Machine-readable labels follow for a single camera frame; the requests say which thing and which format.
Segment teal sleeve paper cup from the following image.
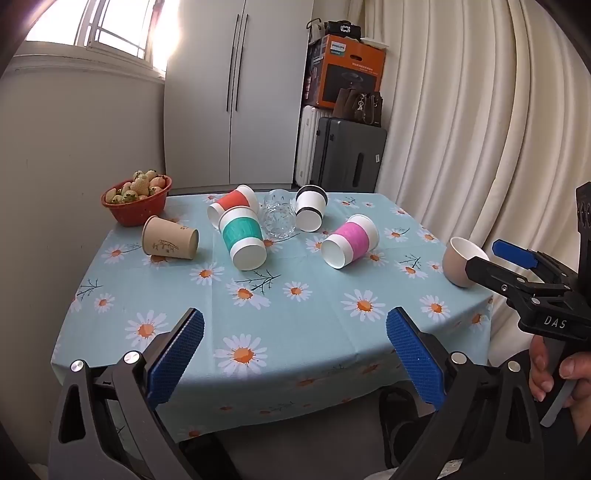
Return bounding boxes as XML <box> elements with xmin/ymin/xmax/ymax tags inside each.
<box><xmin>218</xmin><ymin>206</ymin><xmax>269</xmax><ymax>271</ymax></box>

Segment red plastic basket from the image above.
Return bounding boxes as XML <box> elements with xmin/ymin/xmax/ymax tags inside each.
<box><xmin>101</xmin><ymin>174</ymin><xmax>173</xmax><ymax>227</ymax></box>

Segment clear glass cup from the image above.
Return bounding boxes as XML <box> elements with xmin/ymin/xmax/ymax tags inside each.
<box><xmin>259</xmin><ymin>189</ymin><xmax>297</xmax><ymax>239</ymax></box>

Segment dark handbag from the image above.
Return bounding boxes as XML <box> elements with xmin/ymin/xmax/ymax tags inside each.
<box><xmin>355</xmin><ymin>91</ymin><xmax>384</xmax><ymax>127</ymax></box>

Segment black stool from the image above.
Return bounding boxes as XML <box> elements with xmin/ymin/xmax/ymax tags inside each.
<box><xmin>379</xmin><ymin>385</ymin><xmax>444</xmax><ymax>467</ymax></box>

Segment grey suitcase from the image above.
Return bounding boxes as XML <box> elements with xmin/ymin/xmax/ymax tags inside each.
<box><xmin>308</xmin><ymin>117</ymin><xmax>387</xmax><ymax>193</ymax></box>

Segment brown handbag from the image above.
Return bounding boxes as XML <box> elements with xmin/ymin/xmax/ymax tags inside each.
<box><xmin>332</xmin><ymin>87</ymin><xmax>365</xmax><ymax>119</ymax></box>

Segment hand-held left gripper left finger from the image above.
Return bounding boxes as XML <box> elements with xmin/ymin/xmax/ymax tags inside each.
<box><xmin>48</xmin><ymin>308</ymin><xmax>205</xmax><ymax>480</ymax></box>

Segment black camera bag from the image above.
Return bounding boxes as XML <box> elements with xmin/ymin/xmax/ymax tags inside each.
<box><xmin>323</xmin><ymin>19</ymin><xmax>363</xmax><ymax>38</ymax></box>

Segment pile of pale strawberries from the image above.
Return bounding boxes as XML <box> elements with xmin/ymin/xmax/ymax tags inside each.
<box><xmin>105</xmin><ymin>170</ymin><xmax>167</xmax><ymax>205</ymax></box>

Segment beige ceramic cup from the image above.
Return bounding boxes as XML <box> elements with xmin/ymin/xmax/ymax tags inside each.
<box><xmin>442</xmin><ymin>237</ymin><xmax>490</xmax><ymax>288</ymax></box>

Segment cream curtain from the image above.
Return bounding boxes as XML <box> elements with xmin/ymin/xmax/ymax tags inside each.
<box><xmin>346</xmin><ymin>0</ymin><xmax>591</xmax><ymax>370</ymax></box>

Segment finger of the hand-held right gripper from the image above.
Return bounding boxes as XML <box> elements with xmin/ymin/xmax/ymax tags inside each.
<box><xmin>465</xmin><ymin>255</ymin><xmax>571</xmax><ymax>305</ymax></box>
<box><xmin>492</xmin><ymin>239</ymin><xmax>578</xmax><ymax>287</ymax></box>

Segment blue daisy print tablecloth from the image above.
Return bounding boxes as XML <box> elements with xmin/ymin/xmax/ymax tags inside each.
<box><xmin>51</xmin><ymin>191</ymin><xmax>495</xmax><ymax>444</ymax></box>

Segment white suitcase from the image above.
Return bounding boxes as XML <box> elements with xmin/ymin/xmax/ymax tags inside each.
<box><xmin>294</xmin><ymin>105</ymin><xmax>333</xmax><ymax>188</ymax></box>

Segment brown paper cup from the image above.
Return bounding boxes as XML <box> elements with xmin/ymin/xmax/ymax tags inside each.
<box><xmin>141</xmin><ymin>215</ymin><xmax>199</xmax><ymax>261</ymax></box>

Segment window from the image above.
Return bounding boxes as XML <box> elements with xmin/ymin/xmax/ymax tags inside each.
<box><xmin>25</xmin><ymin>0</ymin><xmax>181</xmax><ymax>75</ymax></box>

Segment pink sleeve paper cup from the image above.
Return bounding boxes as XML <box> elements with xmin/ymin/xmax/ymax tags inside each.
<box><xmin>321</xmin><ymin>214</ymin><xmax>380</xmax><ymax>270</ymax></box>

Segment red sleeve paper cup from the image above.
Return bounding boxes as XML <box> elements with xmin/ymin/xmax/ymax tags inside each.
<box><xmin>207</xmin><ymin>185</ymin><xmax>260</xmax><ymax>230</ymax></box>

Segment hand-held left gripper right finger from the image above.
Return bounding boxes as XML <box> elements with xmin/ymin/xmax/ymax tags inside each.
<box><xmin>386</xmin><ymin>307</ymin><xmax>546</xmax><ymax>480</ymax></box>

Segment orange cardboard box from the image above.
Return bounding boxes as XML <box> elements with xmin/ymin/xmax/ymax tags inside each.
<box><xmin>302</xmin><ymin>34</ymin><xmax>386</xmax><ymax>109</ymax></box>

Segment white wardrobe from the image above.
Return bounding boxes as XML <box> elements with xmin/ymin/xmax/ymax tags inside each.
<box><xmin>163</xmin><ymin>0</ymin><xmax>315</xmax><ymax>195</ymax></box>

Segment person's right hand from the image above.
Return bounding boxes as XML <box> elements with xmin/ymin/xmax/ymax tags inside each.
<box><xmin>529</xmin><ymin>336</ymin><xmax>591</xmax><ymax>444</ymax></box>

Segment black sleeve paper cup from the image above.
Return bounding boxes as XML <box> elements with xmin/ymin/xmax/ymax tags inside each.
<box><xmin>294</xmin><ymin>185</ymin><xmax>329</xmax><ymax>232</ymax></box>

